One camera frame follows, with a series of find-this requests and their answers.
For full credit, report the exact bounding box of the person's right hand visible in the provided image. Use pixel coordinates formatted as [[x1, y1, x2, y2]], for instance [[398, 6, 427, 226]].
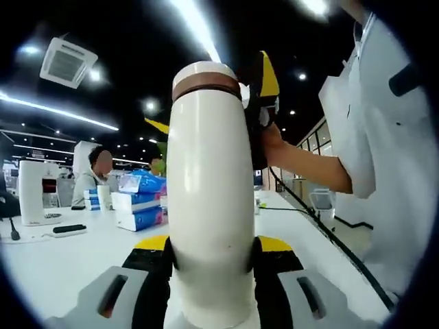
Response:
[[262, 122, 296, 165]]

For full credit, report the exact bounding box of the white water dispenser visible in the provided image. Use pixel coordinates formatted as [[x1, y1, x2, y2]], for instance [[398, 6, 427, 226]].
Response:
[[17, 160, 63, 227]]

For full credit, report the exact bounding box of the white chest device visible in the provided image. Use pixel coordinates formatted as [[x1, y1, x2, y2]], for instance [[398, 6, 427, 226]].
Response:
[[356, 13, 431, 103]]

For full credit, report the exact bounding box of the thin black table cable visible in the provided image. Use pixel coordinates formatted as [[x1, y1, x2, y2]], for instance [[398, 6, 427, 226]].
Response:
[[259, 204, 318, 216]]

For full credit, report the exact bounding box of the white paper cup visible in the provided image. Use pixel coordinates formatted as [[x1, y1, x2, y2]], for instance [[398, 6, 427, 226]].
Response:
[[97, 184, 111, 211]]

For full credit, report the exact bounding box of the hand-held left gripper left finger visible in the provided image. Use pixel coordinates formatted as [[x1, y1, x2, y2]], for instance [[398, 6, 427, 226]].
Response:
[[44, 235, 172, 329]]

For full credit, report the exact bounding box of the white office chair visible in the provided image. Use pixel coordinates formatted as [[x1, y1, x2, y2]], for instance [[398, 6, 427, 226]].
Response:
[[308, 188, 336, 220]]

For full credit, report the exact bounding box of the white blue tissue pack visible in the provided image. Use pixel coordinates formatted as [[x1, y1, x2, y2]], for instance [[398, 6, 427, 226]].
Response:
[[115, 205, 164, 231], [111, 191, 162, 213]]

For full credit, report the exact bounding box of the green potted plant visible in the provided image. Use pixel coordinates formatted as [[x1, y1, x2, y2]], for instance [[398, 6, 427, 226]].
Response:
[[156, 140, 169, 178]]

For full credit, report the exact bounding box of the blue soft tissue pack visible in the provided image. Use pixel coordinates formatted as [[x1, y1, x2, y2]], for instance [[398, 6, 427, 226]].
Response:
[[118, 168, 168, 195]]

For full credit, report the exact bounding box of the ceiling light strip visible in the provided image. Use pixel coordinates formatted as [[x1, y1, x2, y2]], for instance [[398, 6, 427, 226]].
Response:
[[0, 92, 119, 132], [167, 0, 224, 64]]

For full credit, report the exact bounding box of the ceiling air conditioner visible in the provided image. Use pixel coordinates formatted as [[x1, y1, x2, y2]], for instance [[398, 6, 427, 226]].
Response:
[[39, 36, 99, 89]]

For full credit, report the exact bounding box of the white table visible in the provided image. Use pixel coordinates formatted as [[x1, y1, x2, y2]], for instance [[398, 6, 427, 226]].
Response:
[[0, 191, 392, 329]]

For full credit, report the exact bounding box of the cream white water cup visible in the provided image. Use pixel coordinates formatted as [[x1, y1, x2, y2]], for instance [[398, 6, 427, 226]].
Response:
[[164, 87, 257, 321]]

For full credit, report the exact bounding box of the black plug cable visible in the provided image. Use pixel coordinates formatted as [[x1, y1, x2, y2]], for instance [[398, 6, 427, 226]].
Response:
[[8, 217, 21, 241]]

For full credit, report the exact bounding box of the white cup brown band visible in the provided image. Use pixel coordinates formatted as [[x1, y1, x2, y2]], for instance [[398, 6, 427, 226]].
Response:
[[172, 60, 241, 100]]

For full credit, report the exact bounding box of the black oblong case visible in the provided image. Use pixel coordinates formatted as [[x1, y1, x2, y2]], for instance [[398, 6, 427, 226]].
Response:
[[51, 223, 87, 238]]

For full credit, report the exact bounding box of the operator in white shirt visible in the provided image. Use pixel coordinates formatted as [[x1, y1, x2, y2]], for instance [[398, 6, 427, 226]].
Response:
[[318, 10, 434, 299]]

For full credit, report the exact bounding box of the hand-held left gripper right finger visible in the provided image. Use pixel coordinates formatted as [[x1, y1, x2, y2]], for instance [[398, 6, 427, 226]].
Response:
[[253, 236, 380, 329]]

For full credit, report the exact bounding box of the black bag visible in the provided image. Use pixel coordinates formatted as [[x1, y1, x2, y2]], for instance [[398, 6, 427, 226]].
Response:
[[0, 195, 21, 220]]

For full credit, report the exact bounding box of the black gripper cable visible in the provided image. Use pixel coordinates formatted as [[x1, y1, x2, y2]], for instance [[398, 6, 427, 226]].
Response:
[[269, 166, 395, 309]]

